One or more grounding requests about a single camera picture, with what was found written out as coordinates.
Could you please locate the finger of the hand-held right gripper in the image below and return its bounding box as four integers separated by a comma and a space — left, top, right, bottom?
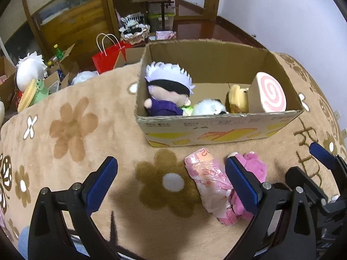
309, 142, 347, 179
286, 166, 330, 209

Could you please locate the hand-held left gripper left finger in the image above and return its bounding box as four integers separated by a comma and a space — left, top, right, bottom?
27, 156, 121, 260

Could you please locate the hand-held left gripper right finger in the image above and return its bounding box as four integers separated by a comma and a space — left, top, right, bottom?
225, 157, 318, 260

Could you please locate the pink plush toy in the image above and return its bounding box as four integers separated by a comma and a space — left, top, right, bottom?
217, 152, 267, 226

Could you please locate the pink packet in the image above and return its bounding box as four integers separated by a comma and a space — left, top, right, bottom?
184, 148, 236, 213
156, 30, 177, 41

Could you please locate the yellow plush dog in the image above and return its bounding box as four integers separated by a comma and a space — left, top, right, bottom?
227, 84, 250, 114

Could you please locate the pink swirl roll plush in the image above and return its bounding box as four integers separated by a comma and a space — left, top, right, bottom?
248, 72, 287, 113

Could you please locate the purple plush doll white hair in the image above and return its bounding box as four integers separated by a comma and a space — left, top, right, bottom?
144, 62, 195, 116

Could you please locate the beige floral blanket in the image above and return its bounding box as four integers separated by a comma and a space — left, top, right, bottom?
0, 51, 347, 260

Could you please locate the person's denim leg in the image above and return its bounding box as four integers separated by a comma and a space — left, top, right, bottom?
18, 226, 31, 260

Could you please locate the white fluffy plush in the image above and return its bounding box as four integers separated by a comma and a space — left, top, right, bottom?
71, 70, 98, 86

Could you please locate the green frog plush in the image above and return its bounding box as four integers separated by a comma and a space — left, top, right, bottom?
28, 78, 50, 106

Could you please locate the yellow round plush cushion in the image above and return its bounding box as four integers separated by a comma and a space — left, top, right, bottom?
17, 78, 37, 113

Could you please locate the cardboard box with bottles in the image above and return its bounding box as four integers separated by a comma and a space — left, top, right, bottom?
47, 43, 80, 93

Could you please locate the red paper bag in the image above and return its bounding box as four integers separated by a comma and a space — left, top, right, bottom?
92, 33, 133, 74

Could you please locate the flat cardboard piece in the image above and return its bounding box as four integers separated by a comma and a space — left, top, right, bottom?
114, 47, 145, 69

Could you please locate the white-haired plush head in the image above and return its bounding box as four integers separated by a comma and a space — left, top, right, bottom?
16, 52, 46, 91

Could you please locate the lace-trimmed basket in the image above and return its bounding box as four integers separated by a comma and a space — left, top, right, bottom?
120, 24, 150, 45

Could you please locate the black and white plush doll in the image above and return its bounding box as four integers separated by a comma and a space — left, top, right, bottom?
121, 13, 144, 31

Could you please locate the wooden wardrobe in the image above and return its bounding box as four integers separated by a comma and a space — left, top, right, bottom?
20, 0, 120, 68

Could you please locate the translucent storage bin green lid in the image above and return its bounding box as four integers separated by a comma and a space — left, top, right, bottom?
148, 1, 177, 31

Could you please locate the wooden door glass panel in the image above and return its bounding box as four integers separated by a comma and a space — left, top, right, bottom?
179, 0, 223, 22

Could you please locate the small dark table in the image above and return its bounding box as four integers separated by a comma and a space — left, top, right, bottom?
131, 0, 182, 33

